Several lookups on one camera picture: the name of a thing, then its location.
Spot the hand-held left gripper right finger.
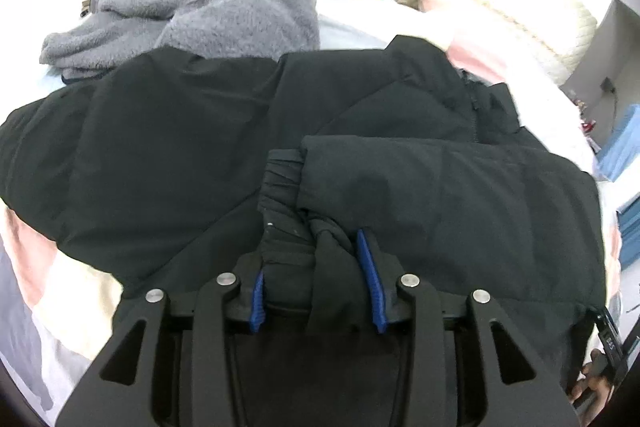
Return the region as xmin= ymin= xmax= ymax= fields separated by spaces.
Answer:
xmin=356 ymin=229 xmax=586 ymax=427

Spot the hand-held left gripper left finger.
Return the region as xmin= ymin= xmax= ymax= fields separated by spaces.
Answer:
xmin=55 ymin=257 xmax=267 ymax=427

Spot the black puffer jacket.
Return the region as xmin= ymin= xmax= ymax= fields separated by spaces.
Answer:
xmin=0 ymin=35 xmax=608 ymax=408

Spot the person's right hand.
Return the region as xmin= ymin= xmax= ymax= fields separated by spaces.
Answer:
xmin=570 ymin=349 xmax=614 ymax=404

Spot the group of small bottles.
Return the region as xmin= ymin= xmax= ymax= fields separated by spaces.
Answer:
xmin=572 ymin=94 xmax=598 ymax=138

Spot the checked pastel blanket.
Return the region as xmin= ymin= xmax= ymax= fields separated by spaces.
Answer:
xmin=0 ymin=0 xmax=626 ymax=413

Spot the light blue bed sheet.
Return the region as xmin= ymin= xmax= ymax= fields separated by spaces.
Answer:
xmin=315 ymin=14 xmax=396 ymax=54

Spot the grey fleece garment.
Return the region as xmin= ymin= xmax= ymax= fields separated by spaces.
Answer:
xmin=40 ymin=0 xmax=367 ymax=78

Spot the grey white wardrobe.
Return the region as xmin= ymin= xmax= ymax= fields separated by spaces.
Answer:
xmin=560 ymin=0 xmax=640 ymax=148

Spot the cream quilted headboard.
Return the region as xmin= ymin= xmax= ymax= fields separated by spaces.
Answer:
xmin=400 ymin=0 xmax=598 ymax=85

